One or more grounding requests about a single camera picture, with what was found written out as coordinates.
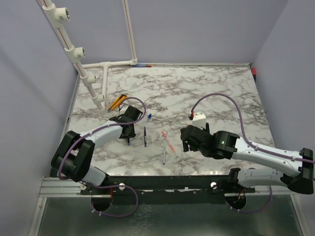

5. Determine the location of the white pvc pipe frame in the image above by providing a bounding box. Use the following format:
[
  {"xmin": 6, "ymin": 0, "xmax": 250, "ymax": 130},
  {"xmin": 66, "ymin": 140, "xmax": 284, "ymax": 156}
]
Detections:
[{"xmin": 39, "ymin": 0, "xmax": 138, "ymax": 112}]

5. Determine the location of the blue pen with cap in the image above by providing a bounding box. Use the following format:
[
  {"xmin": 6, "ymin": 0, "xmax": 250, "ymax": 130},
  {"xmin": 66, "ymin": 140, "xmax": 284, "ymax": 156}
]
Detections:
[{"xmin": 144, "ymin": 126, "xmax": 147, "ymax": 147}]

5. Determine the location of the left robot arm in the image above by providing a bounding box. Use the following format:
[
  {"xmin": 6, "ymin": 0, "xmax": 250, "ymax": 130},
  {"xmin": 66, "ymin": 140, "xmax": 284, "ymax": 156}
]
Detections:
[{"xmin": 51, "ymin": 105, "xmax": 143, "ymax": 194}]

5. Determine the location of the grey pen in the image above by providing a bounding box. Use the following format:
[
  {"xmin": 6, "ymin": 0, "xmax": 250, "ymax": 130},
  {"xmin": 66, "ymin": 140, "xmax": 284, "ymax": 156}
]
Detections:
[{"xmin": 162, "ymin": 148, "xmax": 166, "ymax": 165}]

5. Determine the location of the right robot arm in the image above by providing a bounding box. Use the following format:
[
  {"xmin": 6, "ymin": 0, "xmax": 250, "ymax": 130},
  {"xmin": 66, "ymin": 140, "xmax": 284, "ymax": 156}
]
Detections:
[{"xmin": 180, "ymin": 125, "xmax": 315, "ymax": 195}]

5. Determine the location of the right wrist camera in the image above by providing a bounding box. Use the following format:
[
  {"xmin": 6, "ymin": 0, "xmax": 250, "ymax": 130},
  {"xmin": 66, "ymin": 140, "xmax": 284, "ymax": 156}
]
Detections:
[{"xmin": 191, "ymin": 111, "xmax": 207, "ymax": 130}]

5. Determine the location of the aluminium frame rail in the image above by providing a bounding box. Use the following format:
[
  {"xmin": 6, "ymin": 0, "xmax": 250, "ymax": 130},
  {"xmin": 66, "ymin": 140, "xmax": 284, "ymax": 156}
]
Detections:
[{"xmin": 39, "ymin": 177, "xmax": 81, "ymax": 198}]

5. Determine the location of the red pen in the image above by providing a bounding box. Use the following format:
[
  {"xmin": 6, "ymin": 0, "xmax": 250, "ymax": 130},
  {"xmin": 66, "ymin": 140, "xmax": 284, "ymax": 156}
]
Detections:
[{"xmin": 161, "ymin": 131, "xmax": 176, "ymax": 153}]

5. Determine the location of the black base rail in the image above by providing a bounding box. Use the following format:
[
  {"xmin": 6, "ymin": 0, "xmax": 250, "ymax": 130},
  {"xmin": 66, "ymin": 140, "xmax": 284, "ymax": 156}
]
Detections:
[{"xmin": 81, "ymin": 175, "xmax": 255, "ymax": 205}]

